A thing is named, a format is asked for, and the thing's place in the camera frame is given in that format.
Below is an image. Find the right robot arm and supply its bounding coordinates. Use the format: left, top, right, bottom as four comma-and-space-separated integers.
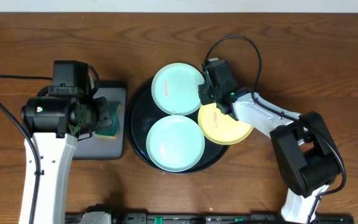
198, 58, 346, 223

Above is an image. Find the black rectangular water tray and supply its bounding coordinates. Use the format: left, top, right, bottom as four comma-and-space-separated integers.
73, 80, 127, 160

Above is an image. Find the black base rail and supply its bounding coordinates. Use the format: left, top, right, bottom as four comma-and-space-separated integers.
65, 203, 355, 224

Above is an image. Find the light blue plate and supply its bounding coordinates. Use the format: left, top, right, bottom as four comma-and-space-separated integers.
151, 63, 204, 116
146, 115, 205, 172

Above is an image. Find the black round tray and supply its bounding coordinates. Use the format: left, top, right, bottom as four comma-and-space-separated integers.
125, 78, 229, 174

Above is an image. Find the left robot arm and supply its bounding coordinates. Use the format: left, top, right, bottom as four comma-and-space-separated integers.
19, 60, 112, 223

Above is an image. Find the yellow plate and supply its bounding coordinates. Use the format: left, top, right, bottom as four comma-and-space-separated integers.
198, 103, 254, 145

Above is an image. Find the green yellow sponge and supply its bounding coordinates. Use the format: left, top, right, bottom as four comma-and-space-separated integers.
94, 102, 121, 139

